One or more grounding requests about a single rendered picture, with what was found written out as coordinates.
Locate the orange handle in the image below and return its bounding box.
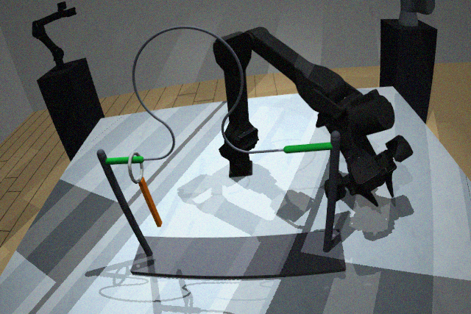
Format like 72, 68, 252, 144
128, 151, 163, 227

